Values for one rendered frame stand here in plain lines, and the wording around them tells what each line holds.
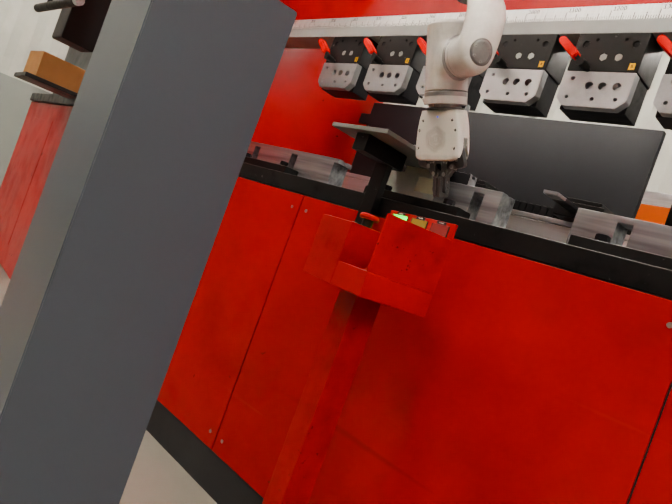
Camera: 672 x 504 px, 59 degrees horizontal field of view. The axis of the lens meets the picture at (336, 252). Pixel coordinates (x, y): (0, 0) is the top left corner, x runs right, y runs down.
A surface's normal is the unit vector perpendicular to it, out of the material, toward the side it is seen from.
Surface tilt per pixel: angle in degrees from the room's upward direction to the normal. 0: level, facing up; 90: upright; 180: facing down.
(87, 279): 90
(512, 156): 90
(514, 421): 90
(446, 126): 107
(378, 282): 90
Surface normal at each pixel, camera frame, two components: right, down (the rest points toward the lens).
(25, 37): 0.45, 0.17
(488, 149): -0.66, -0.24
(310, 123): 0.66, 0.25
